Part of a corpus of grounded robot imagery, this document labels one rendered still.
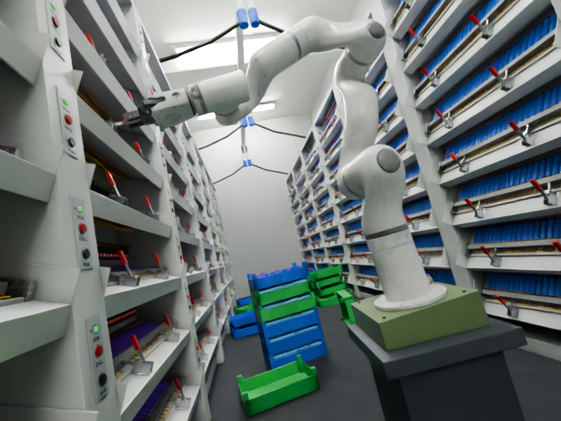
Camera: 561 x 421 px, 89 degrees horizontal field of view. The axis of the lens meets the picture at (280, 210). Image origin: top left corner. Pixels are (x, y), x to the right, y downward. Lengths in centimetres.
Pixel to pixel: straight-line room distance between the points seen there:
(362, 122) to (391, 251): 37
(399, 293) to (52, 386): 72
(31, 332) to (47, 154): 26
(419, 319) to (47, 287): 73
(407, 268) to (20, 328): 75
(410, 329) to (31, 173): 78
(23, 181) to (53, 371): 27
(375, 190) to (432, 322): 34
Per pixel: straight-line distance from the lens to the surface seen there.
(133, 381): 78
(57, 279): 54
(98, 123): 81
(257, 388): 148
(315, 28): 101
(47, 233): 56
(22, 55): 63
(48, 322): 50
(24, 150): 60
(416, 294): 84
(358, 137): 90
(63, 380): 56
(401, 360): 74
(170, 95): 83
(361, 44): 97
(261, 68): 90
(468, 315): 85
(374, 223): 81
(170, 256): 120
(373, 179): 76
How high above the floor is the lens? 56
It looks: 8 degrees up
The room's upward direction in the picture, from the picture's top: 13 degrees counter-clockwise
